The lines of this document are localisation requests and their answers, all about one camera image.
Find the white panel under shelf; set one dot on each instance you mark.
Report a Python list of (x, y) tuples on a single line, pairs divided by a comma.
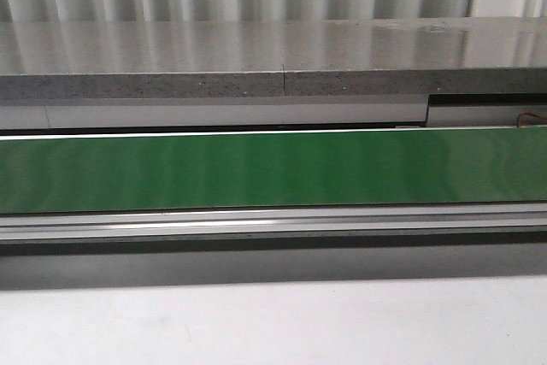
[(214, 112)]

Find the grey stone shelf slab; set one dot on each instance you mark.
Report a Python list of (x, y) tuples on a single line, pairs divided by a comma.
[(132, 60)]

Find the green conveyor belt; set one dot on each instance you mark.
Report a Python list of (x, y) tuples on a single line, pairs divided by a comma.
[(104, 173)]

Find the aluminium conveyor front rail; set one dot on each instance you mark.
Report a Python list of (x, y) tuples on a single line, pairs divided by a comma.
[(431, 218)]

